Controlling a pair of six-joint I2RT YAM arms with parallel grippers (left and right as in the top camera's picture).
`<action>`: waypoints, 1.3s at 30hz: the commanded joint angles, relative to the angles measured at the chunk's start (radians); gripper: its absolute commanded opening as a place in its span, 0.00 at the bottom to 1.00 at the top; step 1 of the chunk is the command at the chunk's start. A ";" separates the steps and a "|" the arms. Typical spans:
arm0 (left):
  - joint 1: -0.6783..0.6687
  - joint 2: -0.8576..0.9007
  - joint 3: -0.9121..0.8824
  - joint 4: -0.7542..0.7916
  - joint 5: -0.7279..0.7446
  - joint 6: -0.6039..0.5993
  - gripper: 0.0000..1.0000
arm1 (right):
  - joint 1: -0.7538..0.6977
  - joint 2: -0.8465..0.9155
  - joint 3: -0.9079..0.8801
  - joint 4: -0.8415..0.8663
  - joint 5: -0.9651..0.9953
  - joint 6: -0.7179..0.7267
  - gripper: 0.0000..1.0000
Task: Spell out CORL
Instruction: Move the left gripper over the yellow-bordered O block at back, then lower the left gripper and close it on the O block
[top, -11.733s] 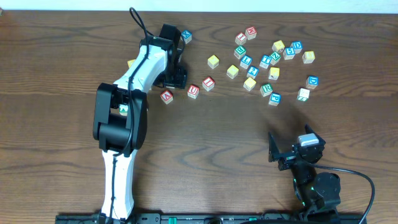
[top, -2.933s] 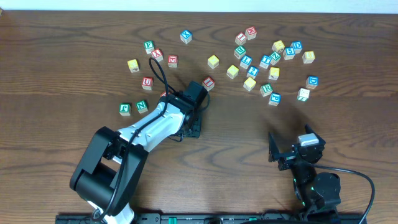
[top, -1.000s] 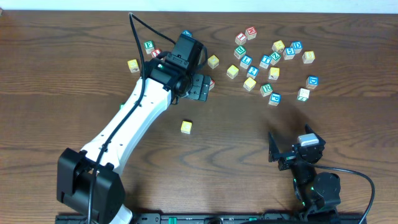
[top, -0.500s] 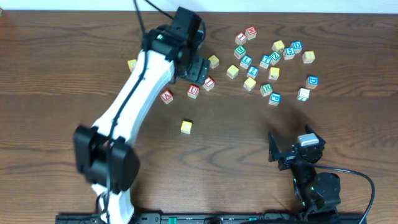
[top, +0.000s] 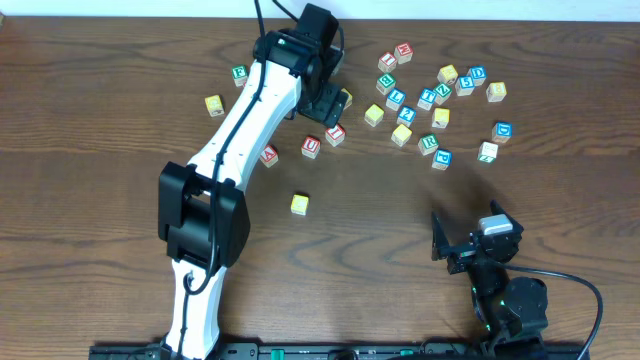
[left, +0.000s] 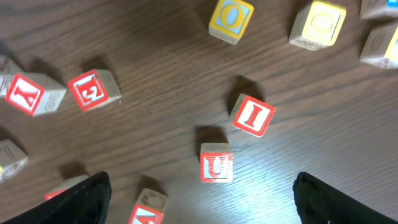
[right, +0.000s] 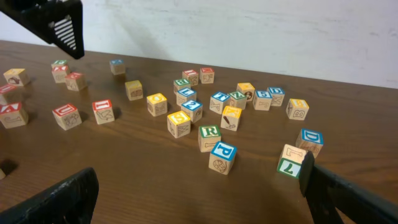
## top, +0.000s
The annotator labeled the blue d block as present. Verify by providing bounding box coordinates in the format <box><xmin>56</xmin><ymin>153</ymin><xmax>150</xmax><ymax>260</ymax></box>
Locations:
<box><xmin>467</xmin><ymin>66</ymin><xmax>487</xmax><ymax>87</ymax></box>
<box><xmin>491</xmin><ymin>122</ymin><xmax>513</xmax><ymax>144</ymax></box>

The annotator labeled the red i block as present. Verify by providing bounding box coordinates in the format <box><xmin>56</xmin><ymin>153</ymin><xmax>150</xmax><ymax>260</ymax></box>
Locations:
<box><xmin>378</xmin><ymin>52</ymin><xmax>398</xmax><ymax>73</ymax></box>
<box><xmin>325</xmin><ymin>124</ymin><xmax>346</xmax><ymax>147</ymax></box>

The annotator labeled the yellow hammer block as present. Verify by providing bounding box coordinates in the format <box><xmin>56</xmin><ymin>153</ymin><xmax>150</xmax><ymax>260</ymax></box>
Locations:
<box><xmin>432</xmin><ymin>108</ymin><xmax>450</xmax><ymax>129</ymax></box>

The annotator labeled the yellow S block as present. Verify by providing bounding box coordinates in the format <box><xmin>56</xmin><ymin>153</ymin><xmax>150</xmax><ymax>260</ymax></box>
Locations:
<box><xmin>391</xmin><ymin>124</ymin><xmax>412</xmax><ymax>147</ymax></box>

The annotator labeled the blue D block right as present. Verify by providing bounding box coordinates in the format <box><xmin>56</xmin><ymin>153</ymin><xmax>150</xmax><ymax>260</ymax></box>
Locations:
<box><xmin>491</xmin><ymin>122</ymin><xmax>513</xmax><ymax>144</ymax></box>

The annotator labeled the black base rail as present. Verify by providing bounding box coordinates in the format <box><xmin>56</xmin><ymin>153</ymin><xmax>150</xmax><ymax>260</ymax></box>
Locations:
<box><xmin>88</xmin><ymin>339</ymin><xmax>582</xmax><ymax>360</ymax></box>

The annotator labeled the green R block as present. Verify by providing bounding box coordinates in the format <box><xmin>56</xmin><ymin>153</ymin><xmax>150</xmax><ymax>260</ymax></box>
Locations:
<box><xmin>418</xmin><ymin>134</ymin><xmax>439</xmax><ymax>156</ymax></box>

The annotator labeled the yellow C block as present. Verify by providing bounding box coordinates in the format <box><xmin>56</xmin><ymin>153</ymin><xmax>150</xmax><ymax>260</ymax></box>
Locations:
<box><xmin>290</xmin><ymin>194</ymin><xmax>309</xmax><ymax>216</ymax></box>

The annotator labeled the green B block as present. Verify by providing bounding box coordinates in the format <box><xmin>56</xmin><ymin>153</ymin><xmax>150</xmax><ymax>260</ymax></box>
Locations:
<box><xmin>376</xmin><ymin>73</ymin><xmax>396</xmax><ymax>95</ymax></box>

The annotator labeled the blue T block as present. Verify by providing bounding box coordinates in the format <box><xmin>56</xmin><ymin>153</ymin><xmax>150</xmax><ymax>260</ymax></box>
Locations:
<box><xmin>417</xmin><ymin>88</ymin><xmax>436</xmax><ymax>111</ymax></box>

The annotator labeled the blue D block far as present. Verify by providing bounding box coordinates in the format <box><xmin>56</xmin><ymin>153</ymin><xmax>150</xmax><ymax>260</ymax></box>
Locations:
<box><xmin>467</xmin><ymin>66</ymin><xmax>487</xmax><ymax>87</ymax></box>

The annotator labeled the red A block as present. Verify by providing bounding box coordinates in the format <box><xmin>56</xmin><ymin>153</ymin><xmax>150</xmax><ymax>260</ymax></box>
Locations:
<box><xmin>260</xmin><ymin>145</ymin><xmax>279</xmax><ymax>168</ymax></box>

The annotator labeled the blue 5 block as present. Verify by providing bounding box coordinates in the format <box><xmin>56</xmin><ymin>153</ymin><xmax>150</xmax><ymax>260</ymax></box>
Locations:
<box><xmin>455</xmin><ymin>76</ymin><xmax>475</xmax><ymax>96</ymax></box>

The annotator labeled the red I block far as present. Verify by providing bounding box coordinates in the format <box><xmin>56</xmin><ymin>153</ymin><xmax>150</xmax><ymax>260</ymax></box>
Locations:
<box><xmin>378</xmin><ymin>52</ymin><xmax>398</xmax><ymax>73</ymax></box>

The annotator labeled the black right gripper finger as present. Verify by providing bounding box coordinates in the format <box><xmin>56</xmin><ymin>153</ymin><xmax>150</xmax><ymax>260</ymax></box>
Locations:
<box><xmin>431</xmin><ymin>212</ymin><xmax>450</xmax><ymax>261</ymax></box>
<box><xmin>490</xmin><ymin>200</ymin><xmax>512</xmax><ymax>220</ymax></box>

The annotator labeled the yellow 8 block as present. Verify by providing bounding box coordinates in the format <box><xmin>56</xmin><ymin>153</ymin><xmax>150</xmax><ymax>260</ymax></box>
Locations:
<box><xmin>486</xmin><ymin>82</ymin><xmax>507</xmax><ymax>103</ymax></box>

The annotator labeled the blue L block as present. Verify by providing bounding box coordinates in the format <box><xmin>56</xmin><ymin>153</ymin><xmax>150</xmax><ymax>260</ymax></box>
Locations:
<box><xmin>386</xmin><ymin>88</ymin><xmax>406</xmax><ymax>111</ymax></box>

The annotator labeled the green F block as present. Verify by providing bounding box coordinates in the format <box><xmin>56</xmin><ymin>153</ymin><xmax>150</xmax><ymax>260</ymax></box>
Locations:
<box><xmin>231</xmin><ymin>65</ymin><xmax>249</xmax><ymax>87</ymax></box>

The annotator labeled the blue P block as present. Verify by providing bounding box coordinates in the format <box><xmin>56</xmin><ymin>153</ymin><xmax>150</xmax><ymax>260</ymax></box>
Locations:
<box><xmin>432</xmin><ymin>149</ymin><xmax>452</xmax><ymax>170</ymax></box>

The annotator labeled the yellow O block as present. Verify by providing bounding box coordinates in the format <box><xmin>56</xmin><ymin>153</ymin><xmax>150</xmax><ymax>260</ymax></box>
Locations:
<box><xmin>341</xmin><ymin>88</ymin><xmax>353</xmax><ymax>110</ymax></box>

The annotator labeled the red M block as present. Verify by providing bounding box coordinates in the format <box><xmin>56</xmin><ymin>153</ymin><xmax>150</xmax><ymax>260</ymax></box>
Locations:
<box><xmin>394</xmin><ymin>42</ymin><xmax>414</xmax><ymax>64</ymax></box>

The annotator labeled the yellow pineapple block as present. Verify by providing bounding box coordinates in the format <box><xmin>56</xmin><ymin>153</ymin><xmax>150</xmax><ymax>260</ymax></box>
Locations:
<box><xmin>364</xmin><ymin>104</ymin><xmax>384</xmax><ymax>127</ymax></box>

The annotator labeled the red U block right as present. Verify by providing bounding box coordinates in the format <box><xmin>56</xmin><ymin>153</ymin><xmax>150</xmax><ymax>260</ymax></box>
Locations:
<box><xmin>301</xmin><ymin>136</ymin><xmax>321</xmax><ymax>159</ymax></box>

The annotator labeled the yellow acorn block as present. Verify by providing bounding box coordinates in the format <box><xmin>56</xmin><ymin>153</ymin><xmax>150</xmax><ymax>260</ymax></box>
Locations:
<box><xmin>204</xmin><ymin>95</ymin><xmax>225</xmax><ymax>117</ymax></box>

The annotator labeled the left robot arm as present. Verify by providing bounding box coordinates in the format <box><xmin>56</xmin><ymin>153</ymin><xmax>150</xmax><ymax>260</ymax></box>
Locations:
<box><xmin>158</xmin><ymin>27</ymin><xmax>347</xmax><ymax>359</ymax></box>

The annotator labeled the green 7 block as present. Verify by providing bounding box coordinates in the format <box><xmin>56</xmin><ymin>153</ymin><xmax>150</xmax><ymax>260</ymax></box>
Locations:
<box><xmin>477</xmin><ymin>142</ymin><xmax>499</xmax><ymax>163</ymax></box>

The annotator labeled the blue 2 block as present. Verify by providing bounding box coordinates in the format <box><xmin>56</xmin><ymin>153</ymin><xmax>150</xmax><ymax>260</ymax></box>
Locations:
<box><xmin>396</xmin><ymin>106</ymin><xmax>416</xmax><ymax>128</ymax></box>

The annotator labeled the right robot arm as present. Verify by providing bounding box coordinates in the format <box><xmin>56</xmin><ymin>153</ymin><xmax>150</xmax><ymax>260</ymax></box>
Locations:
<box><xmin>431</xmin><ymin>201</ymin><xmax>548</xmax><ymax>356</ymax></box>

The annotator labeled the yellow far block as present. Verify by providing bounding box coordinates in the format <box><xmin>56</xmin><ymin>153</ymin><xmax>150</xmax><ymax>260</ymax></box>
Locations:
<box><xmin>437</xmin><ymin>64</ymin><xmax>459</xmax><ymax>85</ymax></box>

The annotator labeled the green Z block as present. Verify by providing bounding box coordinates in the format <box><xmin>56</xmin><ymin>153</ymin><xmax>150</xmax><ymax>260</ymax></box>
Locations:
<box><xmin>433</xmin><ymin>83</ymin><xmax>453</xmax><ymax>105</ymax></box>

